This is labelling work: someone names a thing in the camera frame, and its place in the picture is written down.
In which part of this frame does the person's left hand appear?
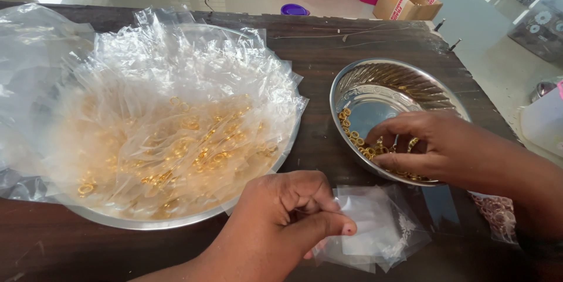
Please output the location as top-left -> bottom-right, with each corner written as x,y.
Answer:
229,170 -> 357,282

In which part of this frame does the person's right hand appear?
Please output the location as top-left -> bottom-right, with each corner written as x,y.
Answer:
364,111 -> 469,180

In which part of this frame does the single clear pouch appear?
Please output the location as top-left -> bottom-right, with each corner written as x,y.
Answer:
334,187 -> 407,257

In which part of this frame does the small fluted steel bowl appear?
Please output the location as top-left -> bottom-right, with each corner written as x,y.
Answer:
329,58 -> 472,187

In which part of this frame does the heap of loose gold rings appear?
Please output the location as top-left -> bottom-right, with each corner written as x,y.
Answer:
337,107 -> 434,182

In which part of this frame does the large steel plate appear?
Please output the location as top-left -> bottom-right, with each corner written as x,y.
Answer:
44,23 -> 305,231

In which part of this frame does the clear bag of pinkish rings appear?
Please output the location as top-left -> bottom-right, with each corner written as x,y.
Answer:
468,191 -> 520,246

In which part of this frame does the white plastic container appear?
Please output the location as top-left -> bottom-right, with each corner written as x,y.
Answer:
518,81 -> 563,158

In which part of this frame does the stack of empty clear pouches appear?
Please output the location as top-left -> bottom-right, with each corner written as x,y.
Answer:
312,183 -> 433,274

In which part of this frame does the small steel vessel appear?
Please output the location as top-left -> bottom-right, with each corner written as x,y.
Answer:
530,81 -> 560,103

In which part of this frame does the clear plastic box with flowers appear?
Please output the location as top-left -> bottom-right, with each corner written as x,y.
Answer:
507,0 -> 563,64

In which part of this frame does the purple round lid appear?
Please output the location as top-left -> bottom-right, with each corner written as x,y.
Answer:
281,3 -> 311,16

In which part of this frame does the crumpled clear plastic sheet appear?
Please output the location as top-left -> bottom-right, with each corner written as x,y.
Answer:
0,3 -> 96,203

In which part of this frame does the pile of ring-filled clear packets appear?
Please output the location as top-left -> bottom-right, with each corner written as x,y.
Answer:
42,6 -> 309,221

